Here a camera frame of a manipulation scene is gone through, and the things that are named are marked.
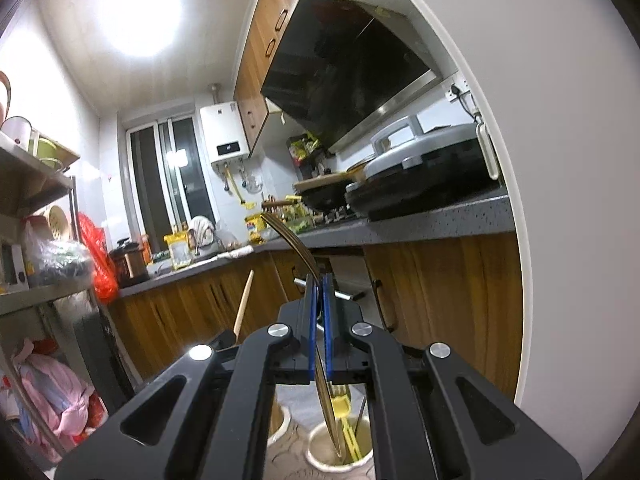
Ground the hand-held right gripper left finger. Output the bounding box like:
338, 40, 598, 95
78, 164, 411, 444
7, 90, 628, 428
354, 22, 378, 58
55, 274, 321, 480

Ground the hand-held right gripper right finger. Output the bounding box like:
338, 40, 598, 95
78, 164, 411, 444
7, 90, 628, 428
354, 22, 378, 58
322, 272, 584, 480

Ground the light wooden utensil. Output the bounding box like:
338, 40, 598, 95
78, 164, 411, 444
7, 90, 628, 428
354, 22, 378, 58
232, 269, 255, 347

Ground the gold fork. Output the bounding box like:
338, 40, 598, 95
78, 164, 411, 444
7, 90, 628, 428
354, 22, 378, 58
261, 211, 346, 464

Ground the large cream ceramic pot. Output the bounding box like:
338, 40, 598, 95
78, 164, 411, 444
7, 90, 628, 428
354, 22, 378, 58
267, 385, 292, 444

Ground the small cream ceramic pot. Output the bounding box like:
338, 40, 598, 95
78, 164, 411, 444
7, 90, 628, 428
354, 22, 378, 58
306, 416, 376, 472

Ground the built-in steel oven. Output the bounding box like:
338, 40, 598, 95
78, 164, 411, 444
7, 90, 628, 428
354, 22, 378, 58
292, 255, 374, 307

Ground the yellow plastic utensil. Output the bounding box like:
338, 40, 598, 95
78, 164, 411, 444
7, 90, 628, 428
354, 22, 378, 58
327, 392, 364, 462

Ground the white cloth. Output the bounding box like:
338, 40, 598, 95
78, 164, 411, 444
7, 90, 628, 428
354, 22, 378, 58
217, 244, 257, 261

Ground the yellow oil bottle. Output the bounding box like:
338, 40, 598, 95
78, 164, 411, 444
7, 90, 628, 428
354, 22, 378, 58
244, 212, 269, 246

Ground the group of condiment bottles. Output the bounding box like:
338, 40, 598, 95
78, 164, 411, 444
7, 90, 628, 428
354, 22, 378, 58
269, 194, 322, 234

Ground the wooden base cabinet row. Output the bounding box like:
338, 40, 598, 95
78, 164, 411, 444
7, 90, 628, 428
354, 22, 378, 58
107, 250, 302, 382

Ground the patterned tablecloth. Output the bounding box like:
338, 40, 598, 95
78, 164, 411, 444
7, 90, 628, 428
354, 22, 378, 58
265, 399, 377, 480

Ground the black wok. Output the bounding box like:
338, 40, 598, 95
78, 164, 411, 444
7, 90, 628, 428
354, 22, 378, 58
292, 172, 362, 214

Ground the white kettle with rag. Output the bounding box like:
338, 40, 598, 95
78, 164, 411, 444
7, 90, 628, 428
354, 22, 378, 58
187, 215, 217, 256

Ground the yellow snack bag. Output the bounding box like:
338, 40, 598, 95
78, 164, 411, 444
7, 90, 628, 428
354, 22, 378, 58
164, 232, 194, 269

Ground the yellow gas pipe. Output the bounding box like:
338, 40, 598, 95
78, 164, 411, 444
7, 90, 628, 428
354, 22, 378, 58
224, 167, 252, 207

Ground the grey countertop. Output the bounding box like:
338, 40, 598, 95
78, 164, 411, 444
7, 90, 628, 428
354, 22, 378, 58
117, 194, 516, 299

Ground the brown frying pan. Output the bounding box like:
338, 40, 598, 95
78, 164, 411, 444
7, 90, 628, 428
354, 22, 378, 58
346, 159, 375, 181

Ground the spice rack with packets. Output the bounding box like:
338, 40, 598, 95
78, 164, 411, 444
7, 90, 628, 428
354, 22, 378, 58
287, 132, 332, 167

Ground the dark brown cooker pot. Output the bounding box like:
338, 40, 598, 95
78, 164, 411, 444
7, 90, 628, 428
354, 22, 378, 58
110, 238, 151, 284

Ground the grey electric griddle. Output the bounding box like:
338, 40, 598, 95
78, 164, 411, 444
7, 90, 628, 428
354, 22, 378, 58
345, 115, 502, 222

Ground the window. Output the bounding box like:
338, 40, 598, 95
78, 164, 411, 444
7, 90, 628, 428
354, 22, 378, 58
122, 115, 217, 257

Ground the white water heater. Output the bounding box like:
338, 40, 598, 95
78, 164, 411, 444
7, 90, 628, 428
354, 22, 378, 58
199, 102, 251, 166

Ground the red plastic bag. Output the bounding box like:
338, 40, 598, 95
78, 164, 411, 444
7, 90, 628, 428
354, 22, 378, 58
77, 212, 121, 304

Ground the pink plastic bag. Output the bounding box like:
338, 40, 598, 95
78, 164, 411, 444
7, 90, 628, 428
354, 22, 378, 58
9, 339, 109, 457

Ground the black range hood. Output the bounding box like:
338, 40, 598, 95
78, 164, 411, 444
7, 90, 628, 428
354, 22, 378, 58
260, 0, 444, 154

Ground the clear bag of greens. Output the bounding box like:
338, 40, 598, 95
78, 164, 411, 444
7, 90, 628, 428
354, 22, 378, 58
22, 219, 96, 289

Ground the round bamboo lid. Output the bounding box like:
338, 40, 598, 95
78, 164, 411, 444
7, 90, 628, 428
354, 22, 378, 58
47, 204, 69, 242

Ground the metal shelf rack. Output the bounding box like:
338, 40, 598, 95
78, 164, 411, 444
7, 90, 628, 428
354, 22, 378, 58
0, 132, 109, 461

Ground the green pot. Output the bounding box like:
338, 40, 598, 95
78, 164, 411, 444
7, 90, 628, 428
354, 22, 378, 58
29, 137, 72, 172

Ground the white enamel mug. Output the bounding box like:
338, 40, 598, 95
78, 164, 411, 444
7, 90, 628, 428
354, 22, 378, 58
0, 115, 34, 152

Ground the ceiling light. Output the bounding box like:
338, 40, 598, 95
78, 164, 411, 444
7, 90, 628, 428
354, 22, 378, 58
94, 0, 184, 59

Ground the wooden cabinet door black handle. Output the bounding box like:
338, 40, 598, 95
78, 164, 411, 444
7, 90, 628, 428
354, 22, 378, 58
362, 232, 524, 402

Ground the wall socket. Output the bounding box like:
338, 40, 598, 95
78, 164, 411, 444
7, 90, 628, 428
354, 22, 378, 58
445, 77, 474, 104

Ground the wooden wall cabinet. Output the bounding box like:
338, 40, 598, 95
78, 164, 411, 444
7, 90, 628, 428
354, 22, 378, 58
232, 0, 352, 157

